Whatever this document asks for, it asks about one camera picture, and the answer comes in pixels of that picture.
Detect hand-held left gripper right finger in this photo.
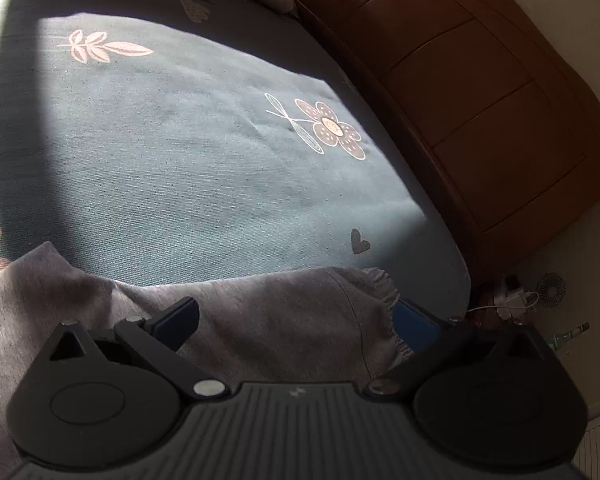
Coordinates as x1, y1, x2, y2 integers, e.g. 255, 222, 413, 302
367, 299, 556, 401

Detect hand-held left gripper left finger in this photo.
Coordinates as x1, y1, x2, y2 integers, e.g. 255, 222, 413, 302
47, 296, 228, 402

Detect grey drawstring sweatpants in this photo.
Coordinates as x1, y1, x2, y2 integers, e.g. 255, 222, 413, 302
0, 241, 417, 461

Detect white power adapter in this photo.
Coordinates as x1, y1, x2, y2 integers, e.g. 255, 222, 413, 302
497, 285, 529, 322

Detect small desk fan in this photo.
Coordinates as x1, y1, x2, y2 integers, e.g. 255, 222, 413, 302
536, 272, 566, 306

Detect small green bottle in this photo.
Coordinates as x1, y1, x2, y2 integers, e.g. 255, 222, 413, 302
547, 322, 591, 356

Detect wooden bed headboard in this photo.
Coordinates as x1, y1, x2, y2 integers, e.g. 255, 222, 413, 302
285, 0, 600, 282

